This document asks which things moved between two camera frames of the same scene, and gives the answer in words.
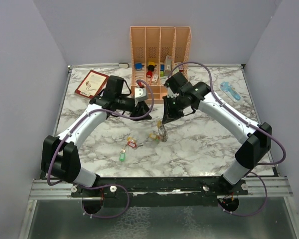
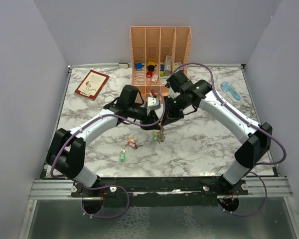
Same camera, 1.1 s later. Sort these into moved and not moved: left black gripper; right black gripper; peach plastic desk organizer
Moved: left black gripper
Not moved: right black gripper; peach plastic desk organizer
